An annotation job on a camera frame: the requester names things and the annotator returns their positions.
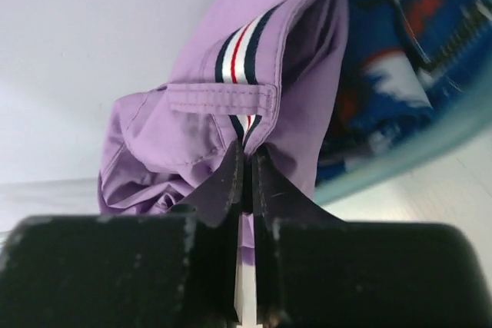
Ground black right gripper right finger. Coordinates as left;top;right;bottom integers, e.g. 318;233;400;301
251;151;491;327

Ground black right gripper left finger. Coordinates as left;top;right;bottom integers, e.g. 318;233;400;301
1;142;244;327

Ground purple trousers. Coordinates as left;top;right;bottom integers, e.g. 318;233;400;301
96;0;353;267

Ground blue white patterned trousers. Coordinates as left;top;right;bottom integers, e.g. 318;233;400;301
314;0;492;183

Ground teal plastic basin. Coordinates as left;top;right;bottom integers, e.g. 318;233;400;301
313;0;492;204

